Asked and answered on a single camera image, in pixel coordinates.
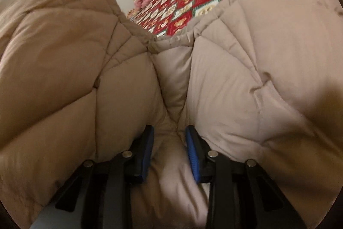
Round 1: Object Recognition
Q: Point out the beige quilted puffer jacket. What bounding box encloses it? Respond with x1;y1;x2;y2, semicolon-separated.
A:
1;0;342;228

